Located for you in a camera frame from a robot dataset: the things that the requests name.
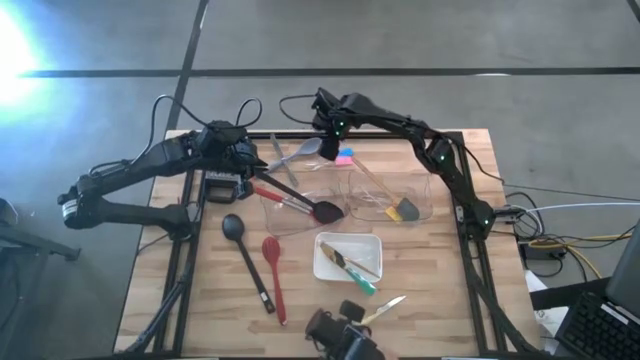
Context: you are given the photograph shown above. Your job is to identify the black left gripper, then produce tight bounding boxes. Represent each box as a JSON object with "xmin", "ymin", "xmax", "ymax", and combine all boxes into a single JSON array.
[{"xmin": 195, "ymin": 119, "xmax": 270, "ymax": 202}]

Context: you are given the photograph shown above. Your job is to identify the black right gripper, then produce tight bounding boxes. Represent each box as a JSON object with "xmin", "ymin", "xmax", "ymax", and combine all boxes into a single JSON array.
[{"xmin": 310, "ymin": 87, "xmax": 354, "ymax": 163}]

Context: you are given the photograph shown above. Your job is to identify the pink mini spatula clear handle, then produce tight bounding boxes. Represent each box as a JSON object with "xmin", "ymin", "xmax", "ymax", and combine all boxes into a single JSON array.
[{"xmin": 304, "ymin": 155, "xmax": 356, "ymax": 172}]

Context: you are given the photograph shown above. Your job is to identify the red spatula steel shaft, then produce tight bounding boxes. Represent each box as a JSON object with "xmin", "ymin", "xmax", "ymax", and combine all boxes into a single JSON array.
[{"xmin": 251, "ymin": 183, "xmax": 321, "ymax": 217}]

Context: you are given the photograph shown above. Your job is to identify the black nylon serving spoon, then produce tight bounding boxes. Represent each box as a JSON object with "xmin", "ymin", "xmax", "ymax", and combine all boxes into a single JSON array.
[
  {"xmin": 221, "ymin": 213, "xmax": 277, "ymax": 316},
  {"xmin": 253, "ymin": 168, "xmax": 346, "ymax": 226}
]

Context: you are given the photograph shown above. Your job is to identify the gold knife green handle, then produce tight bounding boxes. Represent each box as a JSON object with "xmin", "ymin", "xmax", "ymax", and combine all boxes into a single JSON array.
[{"xmin": 318, "ymin": 241, "xmax": 378, "ymax": 297}]

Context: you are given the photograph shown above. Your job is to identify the knife cream handle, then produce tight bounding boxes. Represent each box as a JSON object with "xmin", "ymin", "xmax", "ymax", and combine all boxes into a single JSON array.
[{"xmin": 359, "ymin": 294, "xmax": 408, "ymax": 326}]

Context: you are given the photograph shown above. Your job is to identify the grey silicone spoon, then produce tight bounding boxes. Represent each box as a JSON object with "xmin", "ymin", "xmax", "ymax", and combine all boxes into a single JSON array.
[{"xmin": 266, "ymin": 136, "xmax": 325, "ymax": 175}]

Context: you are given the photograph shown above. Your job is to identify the clear plastic bin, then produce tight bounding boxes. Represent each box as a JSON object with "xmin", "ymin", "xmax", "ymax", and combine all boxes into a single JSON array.
[
  {"xmin": 346, "ymin": 169, "xmax": 434, "ymax": 224},
  {"xmin": 259, "ymin": 172, "xmax": 374, "ymax": 239}
]

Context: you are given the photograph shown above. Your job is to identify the white plastic bin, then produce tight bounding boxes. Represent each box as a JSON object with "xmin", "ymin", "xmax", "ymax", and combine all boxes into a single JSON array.
[{"xmin": 312, "ymin": 230, "xmax": 385, "ymax": 284}]

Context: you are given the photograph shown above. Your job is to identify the red slotted silicone spoon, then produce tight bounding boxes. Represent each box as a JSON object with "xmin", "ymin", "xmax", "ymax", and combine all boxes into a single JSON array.
[{"xmin": 260, "ymin": 235, "xmax": 289, "ymax": 327}]

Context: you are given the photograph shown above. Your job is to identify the black chair base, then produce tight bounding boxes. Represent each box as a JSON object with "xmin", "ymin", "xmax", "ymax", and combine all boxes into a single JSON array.
[{"xmin": 0, "ymin": 197, "xmax": 82, "ymax": 264}]

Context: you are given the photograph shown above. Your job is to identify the black power adapter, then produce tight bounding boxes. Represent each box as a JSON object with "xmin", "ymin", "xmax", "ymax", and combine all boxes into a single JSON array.
[{"xmin": 522, "ymin": 243, "xmax": 569, "ymax": 262}]

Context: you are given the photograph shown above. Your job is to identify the white paper sheet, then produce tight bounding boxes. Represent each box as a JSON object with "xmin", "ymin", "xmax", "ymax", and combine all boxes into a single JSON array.
[{"xmin": 523, "ymin": 268, "xmax": 571, "ymax": 354}]

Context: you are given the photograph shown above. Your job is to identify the black laptop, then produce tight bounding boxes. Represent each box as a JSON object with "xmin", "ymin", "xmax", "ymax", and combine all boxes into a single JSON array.
[{"xmin": 554, "ymin": 218, "xmax": 640, "ymax": 360}]

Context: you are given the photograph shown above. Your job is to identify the metal box grater black handle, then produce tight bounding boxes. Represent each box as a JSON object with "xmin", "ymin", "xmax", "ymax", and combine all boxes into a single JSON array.
[{"xmin": 202, "ymin": 168, "xmax": 242, "ymax": 204}]

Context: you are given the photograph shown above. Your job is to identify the black aluminium table frame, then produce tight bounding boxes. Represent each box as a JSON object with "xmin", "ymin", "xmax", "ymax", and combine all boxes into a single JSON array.
[{"xmin": 152, "ymin": 129, "xmax": 549, "ymax": 357}]

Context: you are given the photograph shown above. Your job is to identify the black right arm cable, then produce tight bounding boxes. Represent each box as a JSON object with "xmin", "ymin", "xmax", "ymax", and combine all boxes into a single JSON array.
[{"xmin": 277, "ymin": 92, "xmax": 321, "ymax": 127}]

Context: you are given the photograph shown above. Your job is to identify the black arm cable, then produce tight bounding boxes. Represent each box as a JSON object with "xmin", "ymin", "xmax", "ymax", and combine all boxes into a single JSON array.
[
  {"xmin": 148, "ymin": 93, "xmax": 265, "ymax": 151},
  {"xmin": 277, "ymin": 92, "xmax": 321, "ymax": 127}
]

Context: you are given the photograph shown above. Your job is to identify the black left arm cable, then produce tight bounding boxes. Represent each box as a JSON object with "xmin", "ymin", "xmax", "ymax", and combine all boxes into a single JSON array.
[{"xmin": 148, "ymin": 93, "xmax": 265, "ymax": 151}]

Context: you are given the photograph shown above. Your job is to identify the yellow cable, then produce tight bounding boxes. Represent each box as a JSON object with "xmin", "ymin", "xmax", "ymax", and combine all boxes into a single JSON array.
[{"xmin": 528, "ymin": 233, "xmax": 635, "ymax": 280}]

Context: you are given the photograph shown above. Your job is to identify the thin black floor cable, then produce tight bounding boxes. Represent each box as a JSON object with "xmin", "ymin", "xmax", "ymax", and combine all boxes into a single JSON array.
[{"xmin": 499, "ymin": 177, "xmax": 640, "ymax": 204}]

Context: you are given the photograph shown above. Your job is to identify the white cable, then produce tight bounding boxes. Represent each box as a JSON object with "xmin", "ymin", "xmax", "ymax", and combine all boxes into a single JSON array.
[{"xmin": 509, "ymin": 200, "xmax": 640, "ymax": 214}]

